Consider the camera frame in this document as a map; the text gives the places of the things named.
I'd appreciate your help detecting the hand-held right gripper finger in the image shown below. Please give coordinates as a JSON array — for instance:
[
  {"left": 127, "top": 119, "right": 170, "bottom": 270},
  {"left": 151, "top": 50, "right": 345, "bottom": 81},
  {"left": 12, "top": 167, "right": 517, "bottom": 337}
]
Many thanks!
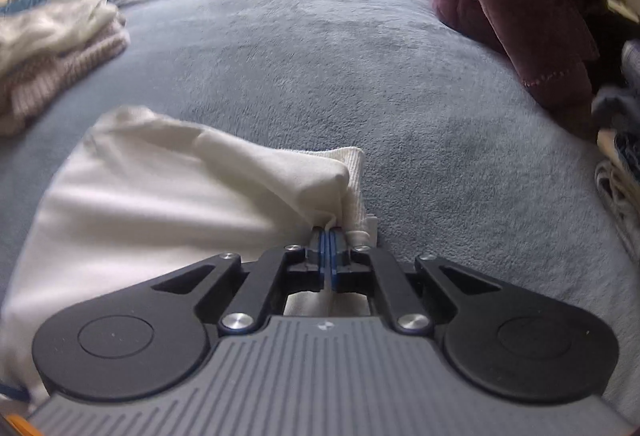
[
  {"left": 328, "top": 227, "right": 503, "bottom": 336},
  {"left": 150, "top": 227, "right": 329, "bottom": 336}
]

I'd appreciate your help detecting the white sweatshirt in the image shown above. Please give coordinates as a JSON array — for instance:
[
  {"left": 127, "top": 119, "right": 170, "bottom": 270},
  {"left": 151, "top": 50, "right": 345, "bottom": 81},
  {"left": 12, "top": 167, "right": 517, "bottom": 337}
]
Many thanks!
[{"left": 0, "top": 106, "right": 381, "bottom": 407}]

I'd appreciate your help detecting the grey bed blanket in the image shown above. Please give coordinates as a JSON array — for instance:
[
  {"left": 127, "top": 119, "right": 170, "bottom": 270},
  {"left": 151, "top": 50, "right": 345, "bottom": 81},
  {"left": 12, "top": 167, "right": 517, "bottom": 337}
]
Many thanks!
[{"left": 0, "top": 0, "right": 640, "bottom": 417}]

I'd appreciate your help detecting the beige striped folded garment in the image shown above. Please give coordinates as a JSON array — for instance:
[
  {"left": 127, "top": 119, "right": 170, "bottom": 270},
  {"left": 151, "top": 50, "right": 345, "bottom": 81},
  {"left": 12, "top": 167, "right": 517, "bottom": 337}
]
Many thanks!
[{"left": 594, "top": 158, "right": 640, "bottom": 267}]

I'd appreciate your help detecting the pink knitted sweater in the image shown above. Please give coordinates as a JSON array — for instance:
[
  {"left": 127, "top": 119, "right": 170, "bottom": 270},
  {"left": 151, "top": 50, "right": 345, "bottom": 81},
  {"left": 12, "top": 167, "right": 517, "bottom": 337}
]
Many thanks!
[{"left": 0, "top": 23, "right": 130, "bottom": 137}]

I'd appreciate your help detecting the cream fleece cloth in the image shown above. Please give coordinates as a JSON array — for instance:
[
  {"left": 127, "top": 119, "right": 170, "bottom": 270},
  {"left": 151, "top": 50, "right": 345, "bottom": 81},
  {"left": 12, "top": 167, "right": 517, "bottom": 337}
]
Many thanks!
[{"left": 0, "top": 0, "right": 126, "bottom": 76}]

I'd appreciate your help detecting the white nightstand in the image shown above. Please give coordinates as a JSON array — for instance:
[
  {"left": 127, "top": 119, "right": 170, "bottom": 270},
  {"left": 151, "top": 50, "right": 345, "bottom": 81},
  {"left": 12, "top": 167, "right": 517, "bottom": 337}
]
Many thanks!
[{"left": 605, "top": 0, "right": 640, "bottom": 24}]

